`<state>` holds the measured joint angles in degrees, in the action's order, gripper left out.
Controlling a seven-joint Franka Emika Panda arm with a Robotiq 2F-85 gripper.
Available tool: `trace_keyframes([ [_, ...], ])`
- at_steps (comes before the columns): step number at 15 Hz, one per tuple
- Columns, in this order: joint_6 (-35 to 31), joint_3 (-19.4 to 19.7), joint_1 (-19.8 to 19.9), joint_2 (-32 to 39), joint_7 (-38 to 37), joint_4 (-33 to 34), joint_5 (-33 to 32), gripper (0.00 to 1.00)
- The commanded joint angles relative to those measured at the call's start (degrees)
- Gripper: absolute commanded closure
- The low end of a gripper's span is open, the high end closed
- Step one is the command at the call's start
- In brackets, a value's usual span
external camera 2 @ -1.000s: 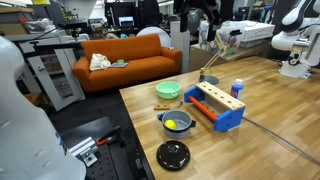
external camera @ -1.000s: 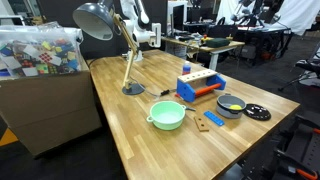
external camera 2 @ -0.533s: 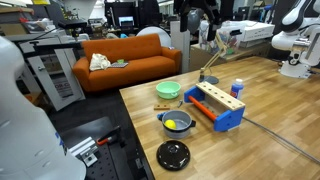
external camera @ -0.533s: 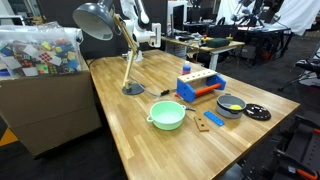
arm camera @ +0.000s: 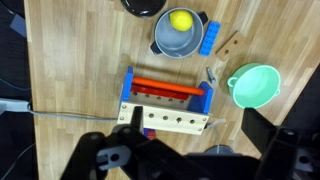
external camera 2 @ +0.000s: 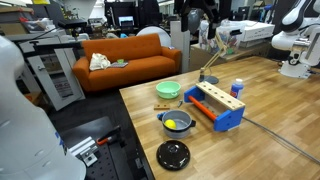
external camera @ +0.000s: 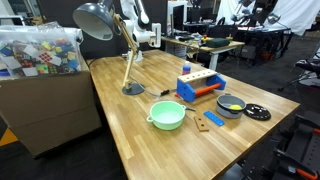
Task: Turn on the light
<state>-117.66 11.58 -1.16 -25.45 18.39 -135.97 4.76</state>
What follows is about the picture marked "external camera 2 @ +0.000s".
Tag brown cardboard box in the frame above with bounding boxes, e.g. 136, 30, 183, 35
189, 43, 234, 73

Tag computer monitor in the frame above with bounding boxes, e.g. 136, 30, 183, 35
117, 15, 135, 29

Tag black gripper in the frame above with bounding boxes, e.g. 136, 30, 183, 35
173, 0, 233, 40

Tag white leaning panel frame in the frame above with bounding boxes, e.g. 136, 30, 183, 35
27, 48, 86, 112

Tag white round table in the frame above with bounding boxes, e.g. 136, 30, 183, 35
135, 25, 172, 48

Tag blue wooden toy workbench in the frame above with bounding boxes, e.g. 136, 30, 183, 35
183, 81, 247, 133

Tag white pillar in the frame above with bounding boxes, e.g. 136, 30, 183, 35
169, 20, 191, 74

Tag orange sofa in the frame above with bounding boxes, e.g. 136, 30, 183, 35
72, 33, 183, 93

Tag black perforated breadboard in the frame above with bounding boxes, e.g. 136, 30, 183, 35
59, 116, 149, 180

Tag grey flat book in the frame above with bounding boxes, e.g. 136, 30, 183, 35
107, 61, 130, 69

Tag white carton box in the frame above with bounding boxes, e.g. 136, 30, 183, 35
237, 20, 276, 43

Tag grey cooking pot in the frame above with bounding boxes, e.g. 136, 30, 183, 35
157, 110, 197, 140

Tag brown wooden block with holes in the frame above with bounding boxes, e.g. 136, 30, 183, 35
153, 103, 171, 111

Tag aluminium bracket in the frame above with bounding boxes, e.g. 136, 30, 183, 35
67, 136, 101, 168

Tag mint green bowl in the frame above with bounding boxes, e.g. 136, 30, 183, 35
155, 80, 182, 100

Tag grey lamp power cable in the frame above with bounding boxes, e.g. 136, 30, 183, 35
241, 115, 320, 165

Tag yellow lemon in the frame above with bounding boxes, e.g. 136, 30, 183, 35
164, 119, 178, 131

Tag white cloth bag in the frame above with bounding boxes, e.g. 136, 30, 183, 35
88, 52, 112, 72

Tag black pot lid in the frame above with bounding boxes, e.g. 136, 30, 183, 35
155, 139, 192, 172

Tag orange handled clamp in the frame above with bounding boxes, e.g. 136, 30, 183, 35
95, 125, 123, 147

